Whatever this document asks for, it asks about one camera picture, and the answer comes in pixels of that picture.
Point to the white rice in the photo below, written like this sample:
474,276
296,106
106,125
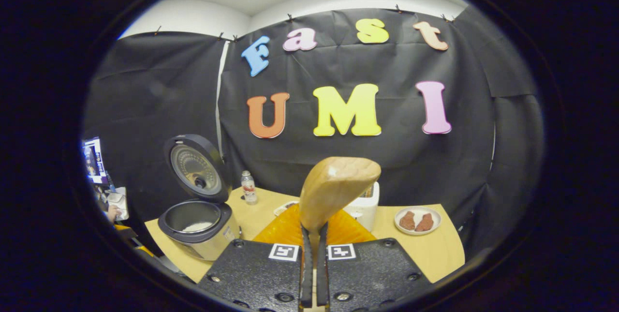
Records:
198,227

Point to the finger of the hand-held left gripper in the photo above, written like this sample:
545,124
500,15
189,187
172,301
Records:
145,251

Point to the white toaster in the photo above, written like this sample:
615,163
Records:
367,210

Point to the computer monitor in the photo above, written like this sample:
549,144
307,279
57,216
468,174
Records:
95,162

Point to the white divided spice dish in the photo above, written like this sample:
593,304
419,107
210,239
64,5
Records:
285,207

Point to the wooden spoon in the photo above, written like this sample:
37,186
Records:
333,181

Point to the small red label bottle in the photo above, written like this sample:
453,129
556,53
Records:
249,191

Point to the brown meat piece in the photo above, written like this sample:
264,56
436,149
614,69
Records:
424,223
407,221

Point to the white papers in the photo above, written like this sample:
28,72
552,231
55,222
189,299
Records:
118,198

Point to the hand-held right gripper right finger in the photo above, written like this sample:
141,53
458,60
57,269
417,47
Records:
372,273

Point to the round white plate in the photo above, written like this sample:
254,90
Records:
418,209

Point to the silver black rice cooker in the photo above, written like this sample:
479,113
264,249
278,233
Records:
196,171

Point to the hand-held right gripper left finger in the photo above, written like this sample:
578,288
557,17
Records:
251,273

